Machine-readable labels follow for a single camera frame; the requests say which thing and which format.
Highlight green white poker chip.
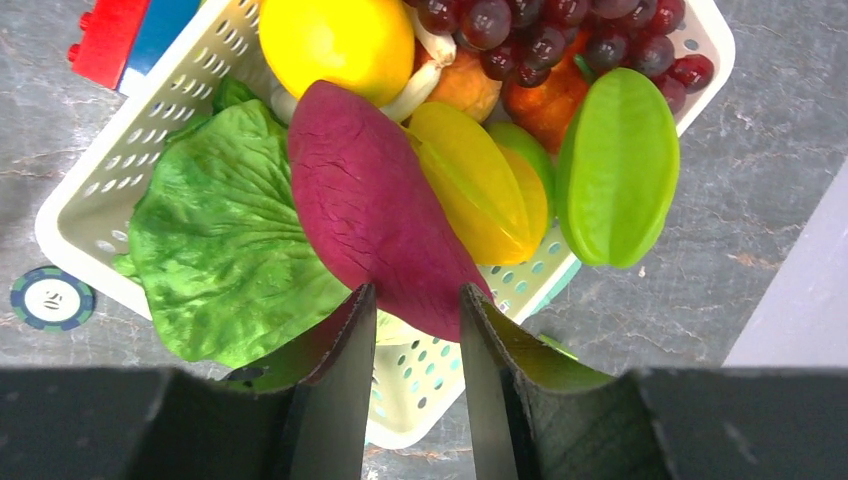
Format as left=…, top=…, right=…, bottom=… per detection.
left=10, top=266, right=96, bottom=332

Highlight white plastic basket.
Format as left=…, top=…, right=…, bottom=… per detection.
left=36, top=1, right=699, bottom=447

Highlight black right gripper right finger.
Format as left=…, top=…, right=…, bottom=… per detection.
left=459, top=284, right=847, bottom=479

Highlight fake orange pumpkin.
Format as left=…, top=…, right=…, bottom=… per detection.
left=501, top=29, right=589, bottom=154

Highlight green fake starfruit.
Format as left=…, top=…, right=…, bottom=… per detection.
left=555, top=68, right=681, bottom=269

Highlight red blue toy block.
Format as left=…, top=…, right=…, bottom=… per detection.
left=67, top=0, right=202, bottom=96

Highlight fake yellow lemon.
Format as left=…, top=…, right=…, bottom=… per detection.
left=258, top=0, right=415, bottom=107

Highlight dark red fake grapes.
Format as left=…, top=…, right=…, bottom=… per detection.
left=408, top=1, right=715, bottom=112

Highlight purple fake sweet potato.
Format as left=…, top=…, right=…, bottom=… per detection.
left=287, top=80, right=487, bottom=342

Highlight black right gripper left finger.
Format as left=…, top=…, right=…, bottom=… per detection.
left=1, top=284, right=376, bottom=479

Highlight fake green lettuce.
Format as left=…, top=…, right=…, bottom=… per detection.
left=113, top=78, right=349, bottom=368

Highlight yellow fake starfruit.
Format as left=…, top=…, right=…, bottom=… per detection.
left=406, top=102, right=549, bottom=266

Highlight fake peach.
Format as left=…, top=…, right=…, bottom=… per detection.
left=426, top=47, right=502, bottom=123

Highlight fake green apple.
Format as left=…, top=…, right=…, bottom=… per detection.
left=486, top=122, right=555, bottom=223

